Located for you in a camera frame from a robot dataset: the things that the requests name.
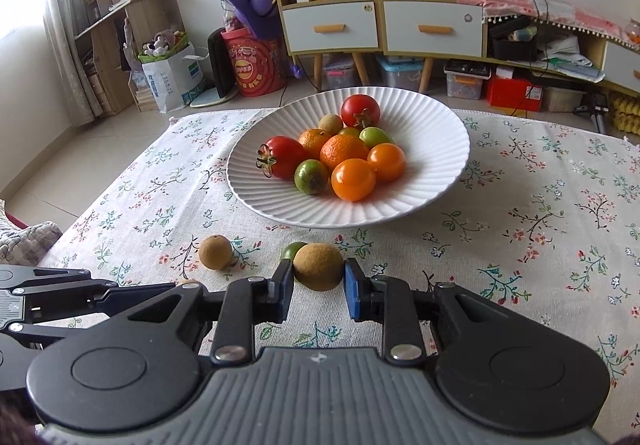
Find purple plush toy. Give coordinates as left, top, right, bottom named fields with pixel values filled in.
left=228, top=0, right=282, bottom=41

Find wooden bookshelf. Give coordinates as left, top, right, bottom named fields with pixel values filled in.
left=75, top=0, right=183, bottom=116

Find yellow egg cartons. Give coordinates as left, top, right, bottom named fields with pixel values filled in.
left=610, top=92, right=640, bottom=135

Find dark green round tomato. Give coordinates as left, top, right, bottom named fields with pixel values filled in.
left=280, top=241, right=306, bottom=260

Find red box under shelf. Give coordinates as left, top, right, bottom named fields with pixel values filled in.
left=486, top=75, right=542, bottom=112

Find floral tablecloth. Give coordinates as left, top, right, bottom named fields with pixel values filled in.
left=44, top=110, right=639, bottom=440

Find back left mandarin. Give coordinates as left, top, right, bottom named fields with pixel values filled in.
left=298, top=128, right=332, bottom=160

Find pink cloth on shelf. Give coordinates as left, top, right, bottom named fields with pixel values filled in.
left=456, top=0, right=631, bottom=44

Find green-red tomato in plate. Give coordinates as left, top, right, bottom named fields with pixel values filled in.
left=294, top=159, right=329, bottom=196

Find grey curtain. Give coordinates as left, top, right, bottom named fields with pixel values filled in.
left=44, top=0, right=103, bottom=127

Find small yellow-orange tomato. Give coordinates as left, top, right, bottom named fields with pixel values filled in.
left=338, top=127, right=360, bottom=138

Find green oval tomato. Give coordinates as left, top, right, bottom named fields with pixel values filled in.
left=359, top=126, right=394, bottom=149

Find white ribbed plate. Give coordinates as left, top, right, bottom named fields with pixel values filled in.
left=227, top=86, right=470, bottom=228

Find white paper bag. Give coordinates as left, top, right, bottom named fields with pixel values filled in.
left=142, top=43, right=205, bottom=113

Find red round bucket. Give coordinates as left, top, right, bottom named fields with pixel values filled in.
left=221, top=28, right=288, bottom=97

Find small orange tomato in plate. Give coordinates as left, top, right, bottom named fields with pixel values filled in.
left=367, top=142, right=406, bottom=183

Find large orange mandarin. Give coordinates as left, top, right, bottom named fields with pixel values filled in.
left=320, top=134, right=369, bottom=171

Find orange oval tomato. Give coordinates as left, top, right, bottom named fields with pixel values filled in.
left=331, top=158, right=376, bottom=202

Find low white tv cabinet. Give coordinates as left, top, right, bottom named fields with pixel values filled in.
left=579, top=34, right=640, bottom=96

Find clear storage bin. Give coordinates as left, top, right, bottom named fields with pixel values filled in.
left=444, top=59, right=491, bottom=100

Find brown longan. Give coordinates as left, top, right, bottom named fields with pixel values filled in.
left=293, top=243, right=344, bottom=291
left=176, top=279, right=201, bottom=288
left=198, top=235, right=233, bottom=271
left=318, top=113, right=344, bottom=136

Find small red cherry tomato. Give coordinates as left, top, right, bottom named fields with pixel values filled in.
left=340, top=94, right=381, bottom=130

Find large red tomato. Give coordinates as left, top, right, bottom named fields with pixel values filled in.
left=256, top=136, right=307, bottom=180

